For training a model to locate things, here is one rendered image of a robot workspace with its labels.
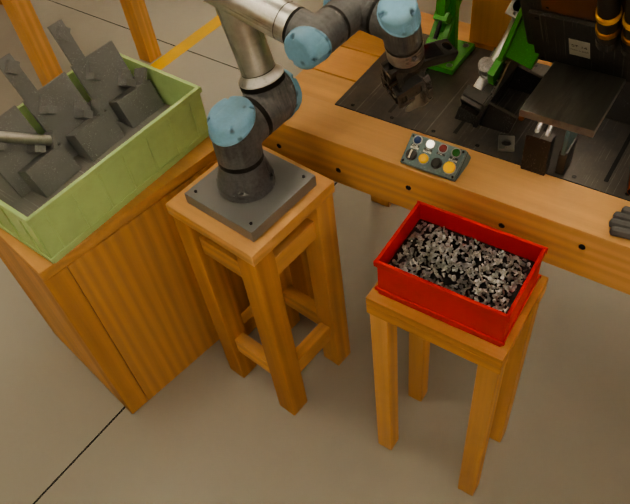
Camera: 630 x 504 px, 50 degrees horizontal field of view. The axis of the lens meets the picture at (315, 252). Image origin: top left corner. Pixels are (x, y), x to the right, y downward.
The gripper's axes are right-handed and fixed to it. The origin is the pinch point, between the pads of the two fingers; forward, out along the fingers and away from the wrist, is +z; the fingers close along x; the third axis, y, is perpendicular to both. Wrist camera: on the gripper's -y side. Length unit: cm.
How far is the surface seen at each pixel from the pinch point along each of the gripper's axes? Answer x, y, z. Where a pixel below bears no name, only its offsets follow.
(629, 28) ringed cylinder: 24.6, -29.5, -26.2
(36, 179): -48, 92, 8
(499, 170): 17.1, -9.3, 20.6
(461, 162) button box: 11.8, -2.0, 15.7
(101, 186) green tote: -36, 78, 9
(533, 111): 18.3, -16.2, -2.6
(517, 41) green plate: -0.5, -26.1, 2.5
